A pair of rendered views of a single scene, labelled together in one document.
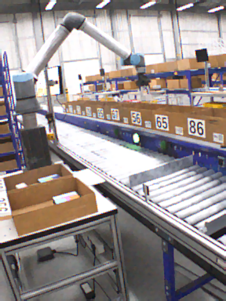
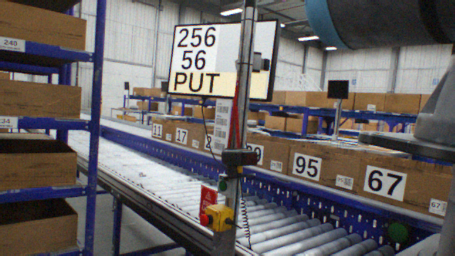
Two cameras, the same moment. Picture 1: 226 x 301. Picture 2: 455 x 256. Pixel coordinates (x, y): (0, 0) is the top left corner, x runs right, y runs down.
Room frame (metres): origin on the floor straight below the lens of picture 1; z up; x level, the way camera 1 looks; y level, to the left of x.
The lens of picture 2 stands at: (1.66, 0.91, 1.22)
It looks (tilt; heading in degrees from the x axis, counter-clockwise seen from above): 5 degrees down; 343
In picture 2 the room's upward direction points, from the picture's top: 5 degrees clockwise
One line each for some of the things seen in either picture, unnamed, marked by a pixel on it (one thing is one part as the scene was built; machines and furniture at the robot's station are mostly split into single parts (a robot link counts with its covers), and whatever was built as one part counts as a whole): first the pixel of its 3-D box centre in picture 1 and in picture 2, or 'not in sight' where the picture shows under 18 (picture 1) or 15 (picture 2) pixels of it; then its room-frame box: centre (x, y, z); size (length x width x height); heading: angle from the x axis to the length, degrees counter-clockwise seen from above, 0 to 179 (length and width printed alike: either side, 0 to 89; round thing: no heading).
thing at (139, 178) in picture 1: (163, 172); not in sight; (1.47, -0.27, 0.76); 0.46 x 0.01 x 0.09; 114
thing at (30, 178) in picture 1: (37, 183); not in sight; (1.43, 0.47, 0.80); 0.38 x 0.28 x 0.10; 116
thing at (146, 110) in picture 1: (154, 115); not in sight; (2.33, -0.39, 0.96); 0.39 x 0.29 x 0.17; 24
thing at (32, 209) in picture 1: (49, 203); not in sight; (1.15, 0.34, 0.80); 0.38 x 0.28 x 0.10; 115
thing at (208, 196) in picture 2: not in sight; (212, 207); (2.76, 0.63, 0.85); 0.16 x 0.01 x 0.13; 24
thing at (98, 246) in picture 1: (87, 236); not in sight; (1.44, 0.23, 0.41); 0.45 x 0.06 x 0.08; 23
